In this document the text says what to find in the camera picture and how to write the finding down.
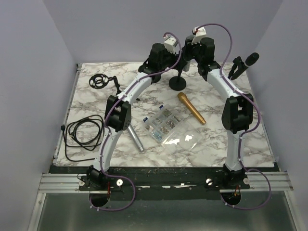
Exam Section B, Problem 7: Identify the clear plastic screw organizer box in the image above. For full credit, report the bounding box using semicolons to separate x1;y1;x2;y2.
143;104;202;152

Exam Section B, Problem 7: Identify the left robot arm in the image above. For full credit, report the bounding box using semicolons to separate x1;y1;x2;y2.
86;42;182;190

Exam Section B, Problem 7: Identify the black usb cable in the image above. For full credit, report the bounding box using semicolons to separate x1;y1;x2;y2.
61;114;106;162

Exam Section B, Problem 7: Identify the aluminium mounting rail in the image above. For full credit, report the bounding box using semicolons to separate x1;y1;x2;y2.
38;172;294;193

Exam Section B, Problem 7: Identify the black microphone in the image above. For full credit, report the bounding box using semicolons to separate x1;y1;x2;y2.
243;52;259;71

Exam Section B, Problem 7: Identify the round base clip stand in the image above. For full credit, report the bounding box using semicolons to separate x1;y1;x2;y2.
228;56;244;80
169;55;187;91

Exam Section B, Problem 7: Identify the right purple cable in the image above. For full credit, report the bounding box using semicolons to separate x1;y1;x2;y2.
194;23;272;209

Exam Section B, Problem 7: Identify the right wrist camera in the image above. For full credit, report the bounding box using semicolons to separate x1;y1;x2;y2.
192;26;207;44

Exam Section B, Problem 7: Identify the silver microphone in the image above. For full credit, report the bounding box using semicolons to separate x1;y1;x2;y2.
128;125;144;152

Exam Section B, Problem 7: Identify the gold microphone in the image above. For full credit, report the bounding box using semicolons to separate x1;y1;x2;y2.
178;92;206;125

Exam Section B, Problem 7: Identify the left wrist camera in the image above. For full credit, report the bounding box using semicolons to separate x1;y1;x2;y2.
164;35;178;54

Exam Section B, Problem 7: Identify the glitter microphone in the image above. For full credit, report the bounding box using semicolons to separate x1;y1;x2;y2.
183;61;191;72

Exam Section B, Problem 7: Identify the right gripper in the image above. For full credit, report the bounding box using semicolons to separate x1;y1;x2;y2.
181;38;202;64

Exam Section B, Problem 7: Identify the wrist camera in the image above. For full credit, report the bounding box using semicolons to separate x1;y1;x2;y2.
164;35;178;54
192;26;207;44

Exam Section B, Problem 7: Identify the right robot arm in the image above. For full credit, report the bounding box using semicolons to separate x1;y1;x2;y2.
182;35;259;189

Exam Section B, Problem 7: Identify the tripod shock mount stand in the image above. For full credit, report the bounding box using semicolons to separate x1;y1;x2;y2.
89;74;122;95

